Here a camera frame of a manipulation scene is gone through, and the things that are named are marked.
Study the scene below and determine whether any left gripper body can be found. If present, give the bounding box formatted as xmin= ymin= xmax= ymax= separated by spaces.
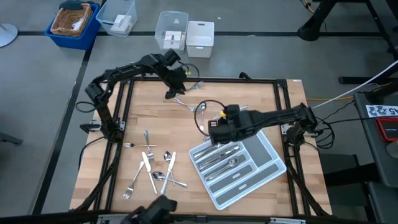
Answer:
xmin=157 ymin=63 xmax=188 ymax=91

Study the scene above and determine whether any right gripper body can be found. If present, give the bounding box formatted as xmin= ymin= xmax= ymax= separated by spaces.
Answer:
xmin=207 ymin=113 xmax=261 ymax=146

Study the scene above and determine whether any silver spoon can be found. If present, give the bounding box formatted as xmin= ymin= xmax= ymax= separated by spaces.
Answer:
xmin=205 ymin=157 xmax=239 ymax=182
xmin=164 ymin=151 xmax=177 ymax=187
xmin=198 ymin=101 xmax=208 ymax=133
xmin=152 ymin=170 xmax=189 ymax=189

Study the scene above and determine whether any white cutlery tray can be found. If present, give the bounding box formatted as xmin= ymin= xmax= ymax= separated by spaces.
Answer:
xmin=188 ymin=129 xmax=287 ymax=211

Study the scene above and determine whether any white box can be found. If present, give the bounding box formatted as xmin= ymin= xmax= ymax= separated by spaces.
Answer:
xmin=162 ymin=30 xmax=184 ymax=50
xmin=110 ymin=14 xmax=133 ymax=34

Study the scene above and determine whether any white plastic bin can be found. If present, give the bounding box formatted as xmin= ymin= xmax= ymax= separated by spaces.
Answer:
xmin=185 ymin=20 xmax=215 ymax=58

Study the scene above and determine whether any clear plastic bin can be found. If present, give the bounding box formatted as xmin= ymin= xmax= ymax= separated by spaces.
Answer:
xmin=95 ymin=0 xmax=138 ymax=39
xmin=154 ymin=11 xmax=190 ymax=55

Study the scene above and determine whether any small silver fork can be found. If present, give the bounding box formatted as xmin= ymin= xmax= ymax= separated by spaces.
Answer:
xmin=123 ymin=142 xmax=158 ymax=148

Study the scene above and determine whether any blue plastic bin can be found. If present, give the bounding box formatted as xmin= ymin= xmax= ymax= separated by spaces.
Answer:
xmin=44 ymin=2 xmax=101 ymax=51

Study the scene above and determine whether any white crumpled paper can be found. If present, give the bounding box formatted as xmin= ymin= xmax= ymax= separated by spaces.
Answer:
xmin=71 ymin=17 xmax=85 ymax=31

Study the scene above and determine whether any dark furniture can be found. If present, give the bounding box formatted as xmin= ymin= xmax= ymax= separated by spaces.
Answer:
xmin=320 ymin=153 xmax=398 ymax=224

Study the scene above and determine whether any black stand leg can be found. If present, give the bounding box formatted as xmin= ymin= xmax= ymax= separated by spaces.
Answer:
xmin=297 ymin=0 xmax=335 ymax=42

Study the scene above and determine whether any wicker basket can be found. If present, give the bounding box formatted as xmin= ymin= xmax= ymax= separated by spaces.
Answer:
xmin=50 ymin=2 xmax=93 ymax=38

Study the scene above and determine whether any dark cloth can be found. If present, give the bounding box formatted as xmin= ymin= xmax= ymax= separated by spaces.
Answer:
xmin=58 ymin=0 xmax=96 ymax=10

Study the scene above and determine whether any grey cart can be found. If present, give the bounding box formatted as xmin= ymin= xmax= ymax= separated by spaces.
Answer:
xmin=353 ymin=90 xmax=398 ymax=189

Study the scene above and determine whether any white printed label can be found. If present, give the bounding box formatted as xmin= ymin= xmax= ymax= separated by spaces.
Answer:
xmin=365 ymin=105 xmax=398 ymax=118

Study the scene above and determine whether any red device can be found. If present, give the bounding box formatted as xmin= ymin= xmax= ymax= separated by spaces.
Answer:
xmin=374 ymin=117 xmax=398 ymax=142

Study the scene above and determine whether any black floor object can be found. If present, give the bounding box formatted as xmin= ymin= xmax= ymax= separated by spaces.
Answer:
xmin=0 ymin=132 xmax=24 ymax=146

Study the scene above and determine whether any white round stand base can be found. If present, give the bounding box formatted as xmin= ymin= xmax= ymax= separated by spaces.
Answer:
xmin=0 ymin=23 xmax=19 ymax=48

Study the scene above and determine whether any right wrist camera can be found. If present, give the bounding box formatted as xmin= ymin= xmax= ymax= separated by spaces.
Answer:
xmin=225 ymin=104 xmax=241 ymax=119

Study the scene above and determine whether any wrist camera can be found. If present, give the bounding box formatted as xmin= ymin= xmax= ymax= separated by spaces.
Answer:
xmin=162 ymin=49 xmax=182 ymax=67
xmin=225 ymin=104 xmax=241 ymax=119

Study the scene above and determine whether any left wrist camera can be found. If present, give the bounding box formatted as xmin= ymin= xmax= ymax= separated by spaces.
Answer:
xmin=162 ymin=49 xmax=182 ymax=67

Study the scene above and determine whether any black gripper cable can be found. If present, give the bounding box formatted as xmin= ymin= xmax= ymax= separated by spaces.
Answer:
xmin=193 ymin=99 xmax=227 ymax=133

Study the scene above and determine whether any black table frame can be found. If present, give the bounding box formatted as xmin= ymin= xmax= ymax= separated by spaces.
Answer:
xmin=70 ymin=72 xmax=332 ymax=224

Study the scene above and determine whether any yellow cable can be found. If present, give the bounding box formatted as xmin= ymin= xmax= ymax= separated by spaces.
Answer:
xmin=306 ymin=96 xmax=355 ymax=102

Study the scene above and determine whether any black metal stand frame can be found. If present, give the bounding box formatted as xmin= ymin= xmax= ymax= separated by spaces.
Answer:
xmin=338 ymin=0 xmax=398 ymax=85

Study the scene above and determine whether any white cable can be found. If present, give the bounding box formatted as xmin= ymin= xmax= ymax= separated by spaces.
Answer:
xmin=310 ymin=59 xmax=398 ymax=110

